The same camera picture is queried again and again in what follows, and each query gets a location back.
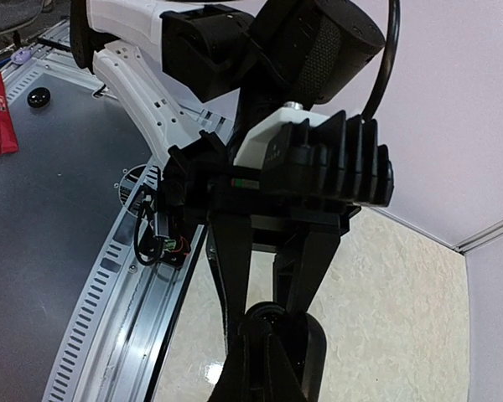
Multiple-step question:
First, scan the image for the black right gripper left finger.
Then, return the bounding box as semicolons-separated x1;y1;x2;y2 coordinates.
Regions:
209;332;272;402

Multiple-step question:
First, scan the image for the black oval charging case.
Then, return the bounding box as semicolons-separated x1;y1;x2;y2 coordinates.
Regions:
238;301;327;401

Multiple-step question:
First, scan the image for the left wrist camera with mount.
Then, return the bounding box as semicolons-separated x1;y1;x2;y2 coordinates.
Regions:
233;106;394;207

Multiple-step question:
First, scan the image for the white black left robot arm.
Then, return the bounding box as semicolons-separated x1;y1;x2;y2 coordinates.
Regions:
70;1;401;352

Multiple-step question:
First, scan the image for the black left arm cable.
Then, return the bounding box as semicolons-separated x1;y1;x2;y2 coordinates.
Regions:
360;0;402;122

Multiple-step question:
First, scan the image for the aluminium corner frame post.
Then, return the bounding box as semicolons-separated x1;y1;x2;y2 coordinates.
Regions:
453;220;503;255

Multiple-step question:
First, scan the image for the black round knob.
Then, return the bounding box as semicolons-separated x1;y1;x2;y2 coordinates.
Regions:
27;87;51;109

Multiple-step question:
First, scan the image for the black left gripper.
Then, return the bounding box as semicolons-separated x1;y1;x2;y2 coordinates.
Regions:
163;131;360;348

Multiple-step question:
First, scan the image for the aluminium front rail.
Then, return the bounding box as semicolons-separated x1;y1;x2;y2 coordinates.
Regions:
42;163;206;401

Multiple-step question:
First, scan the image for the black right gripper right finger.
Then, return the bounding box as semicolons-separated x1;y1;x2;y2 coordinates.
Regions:
267;334;306;402

